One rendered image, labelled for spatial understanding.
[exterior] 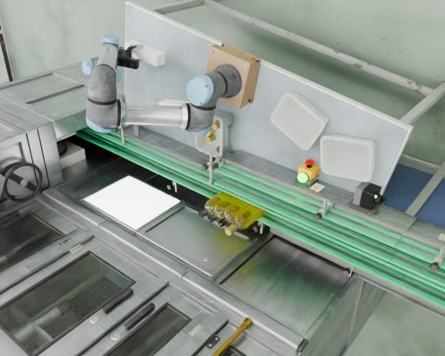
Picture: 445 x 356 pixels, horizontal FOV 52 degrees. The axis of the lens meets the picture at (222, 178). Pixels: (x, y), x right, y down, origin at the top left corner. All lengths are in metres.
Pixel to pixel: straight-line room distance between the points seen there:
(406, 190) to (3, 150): 1.92
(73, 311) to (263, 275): 0.80
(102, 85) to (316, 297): 1.21
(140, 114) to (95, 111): 0.18
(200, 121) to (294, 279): 0.79
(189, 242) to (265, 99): 0.74
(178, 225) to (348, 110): 0.96
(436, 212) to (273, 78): 0.89
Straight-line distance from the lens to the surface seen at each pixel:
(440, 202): 2.20
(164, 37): 2.46
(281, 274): 2.07
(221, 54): 2.11
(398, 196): 2.16
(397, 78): 2.44
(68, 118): 2.64
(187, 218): 2.30
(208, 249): 2.12
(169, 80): 2.52
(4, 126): 2.62
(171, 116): 1.97
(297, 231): 2.11
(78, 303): 2.02
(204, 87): 1.91
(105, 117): 1.91
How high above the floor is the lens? 2.42
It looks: 42 degrees down
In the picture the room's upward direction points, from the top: 123 degrees counter-clockwise
